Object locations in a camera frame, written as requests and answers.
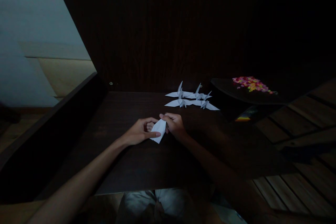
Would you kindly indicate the dark wooden side panel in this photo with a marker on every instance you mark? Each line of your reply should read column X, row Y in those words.
column 44, row 129

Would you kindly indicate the white origami crane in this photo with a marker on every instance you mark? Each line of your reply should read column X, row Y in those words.
column 176, row 102
column 207, row 105
column 197, row 94
column 178, row 92

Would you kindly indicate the black box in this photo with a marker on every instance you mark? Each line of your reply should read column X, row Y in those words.
column 236, row 98

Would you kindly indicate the person's right thumb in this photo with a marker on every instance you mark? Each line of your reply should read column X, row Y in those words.
column 164, row 116

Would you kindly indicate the person's right fingers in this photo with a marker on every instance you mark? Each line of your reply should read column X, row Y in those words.
column 168, row 127

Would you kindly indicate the pile of colourful paper bits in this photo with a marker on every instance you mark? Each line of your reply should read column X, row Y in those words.
column 251, row 83

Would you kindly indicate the wooden slatted bench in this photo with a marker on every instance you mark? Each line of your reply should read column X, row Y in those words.
column 302, row 155

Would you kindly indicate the person's left fingers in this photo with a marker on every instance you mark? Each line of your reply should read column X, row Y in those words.
column 151, row 124

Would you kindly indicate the person's left hand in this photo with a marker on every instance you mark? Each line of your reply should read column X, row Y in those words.
column 139, row 133

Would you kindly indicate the beige cardboard sheets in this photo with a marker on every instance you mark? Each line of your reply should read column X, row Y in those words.
column 60, row 71

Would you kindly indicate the person's right hand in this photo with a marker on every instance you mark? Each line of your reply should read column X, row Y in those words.
column 176, row 125

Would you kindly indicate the person's left thumb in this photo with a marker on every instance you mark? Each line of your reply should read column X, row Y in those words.
column 153, row 135

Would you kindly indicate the person's legs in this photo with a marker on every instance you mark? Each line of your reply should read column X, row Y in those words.
column 157, row 207

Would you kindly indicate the dark wooden back panel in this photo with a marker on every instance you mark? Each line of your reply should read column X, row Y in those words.
column 162, row 32

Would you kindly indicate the stack of coloured paper sheets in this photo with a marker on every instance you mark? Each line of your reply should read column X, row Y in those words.
column 245, row 115

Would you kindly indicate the white paper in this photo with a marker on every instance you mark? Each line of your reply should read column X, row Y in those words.
column 159, row 129

